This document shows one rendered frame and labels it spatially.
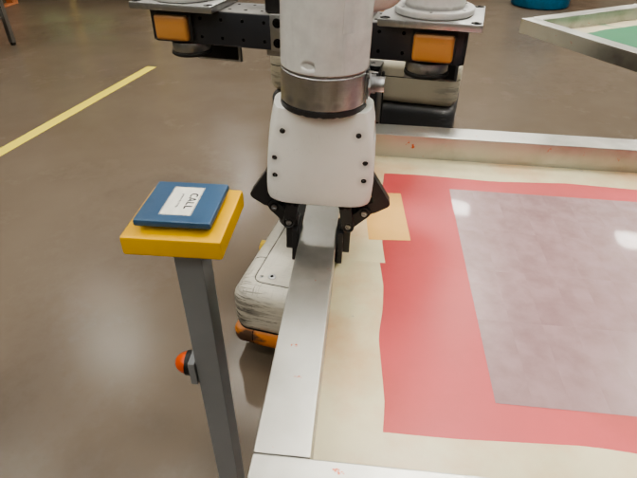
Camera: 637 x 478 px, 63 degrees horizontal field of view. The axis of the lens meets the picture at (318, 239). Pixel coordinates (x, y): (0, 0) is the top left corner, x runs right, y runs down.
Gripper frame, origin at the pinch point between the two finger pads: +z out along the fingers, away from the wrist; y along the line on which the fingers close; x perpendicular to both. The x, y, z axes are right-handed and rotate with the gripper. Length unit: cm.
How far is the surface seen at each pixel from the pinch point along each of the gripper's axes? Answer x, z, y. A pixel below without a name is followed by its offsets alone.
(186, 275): -10.1, 15.4, 19.2
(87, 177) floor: -183, 105, 136
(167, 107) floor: -282, 104, 127
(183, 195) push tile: -13.2, 4.2, 19.2
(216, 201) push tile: -12.3, 4.2, 14.5
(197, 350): -10.1, 30.9, 19.3
